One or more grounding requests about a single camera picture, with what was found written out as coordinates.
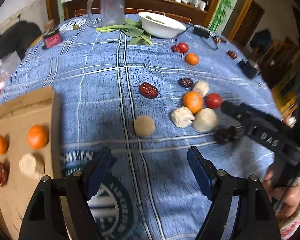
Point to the clear plastic pitcher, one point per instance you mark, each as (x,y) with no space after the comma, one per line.
(112,12)

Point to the small red tomato pile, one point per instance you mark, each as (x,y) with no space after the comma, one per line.
(213,100)

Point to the green leafy vegetable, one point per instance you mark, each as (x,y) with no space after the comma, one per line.
(132,29)

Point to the right hand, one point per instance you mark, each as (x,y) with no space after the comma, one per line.
(290,197)

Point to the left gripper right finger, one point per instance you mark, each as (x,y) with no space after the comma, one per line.
(255,218)

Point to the red date far right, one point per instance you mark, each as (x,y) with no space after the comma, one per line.
(232,54)

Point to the small green olive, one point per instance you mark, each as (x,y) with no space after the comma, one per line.
(76,27)

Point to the black sofa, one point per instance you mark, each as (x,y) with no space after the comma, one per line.
(18,38)

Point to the round beige cake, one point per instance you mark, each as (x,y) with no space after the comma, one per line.
(144,126)

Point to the blue plaid tablecloth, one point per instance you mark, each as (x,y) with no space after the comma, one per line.
(151,192)

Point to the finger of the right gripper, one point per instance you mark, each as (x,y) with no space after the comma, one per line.
(231,110)

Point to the wooden sideboard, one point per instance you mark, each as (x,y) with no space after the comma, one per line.
(178,11)

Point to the white bowl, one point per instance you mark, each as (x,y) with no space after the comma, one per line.
(160,26)

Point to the black power adapter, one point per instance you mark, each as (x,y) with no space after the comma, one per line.
(202,31)

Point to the dark wrinkled date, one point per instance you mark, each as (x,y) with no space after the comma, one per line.
(185,82)

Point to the cardboard box tray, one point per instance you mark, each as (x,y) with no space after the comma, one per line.
(17,116)

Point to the small red date by tomato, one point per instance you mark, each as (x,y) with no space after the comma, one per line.
(175,48)

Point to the large red date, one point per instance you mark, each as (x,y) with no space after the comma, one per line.
(148,90)

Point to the far red tomato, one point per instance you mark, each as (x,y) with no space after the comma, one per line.
(182,47)

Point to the beige cake back pile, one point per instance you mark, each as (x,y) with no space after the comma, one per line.
(202,88)

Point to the small black box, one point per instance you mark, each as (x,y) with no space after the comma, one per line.
(249,68)

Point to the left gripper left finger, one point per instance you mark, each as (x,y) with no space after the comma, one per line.
(44,217)

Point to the dark jar pink label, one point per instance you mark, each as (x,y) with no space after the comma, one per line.
(51,35)

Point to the orange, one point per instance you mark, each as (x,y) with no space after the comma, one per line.
(3,145)
(192,59)
(193,101)
(37,136)

